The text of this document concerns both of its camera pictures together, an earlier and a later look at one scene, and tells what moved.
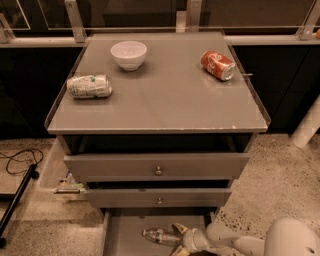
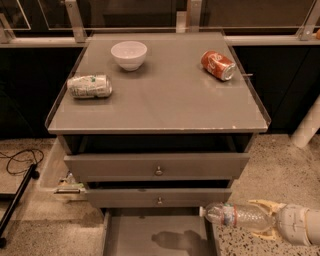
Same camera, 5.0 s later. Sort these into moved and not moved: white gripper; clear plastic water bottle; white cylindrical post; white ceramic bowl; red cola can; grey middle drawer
Moved: white gripper; clear plastic water bottle
Not moved: red cola can; white cylindrical post; grey middle drawer; white ceramic bowl
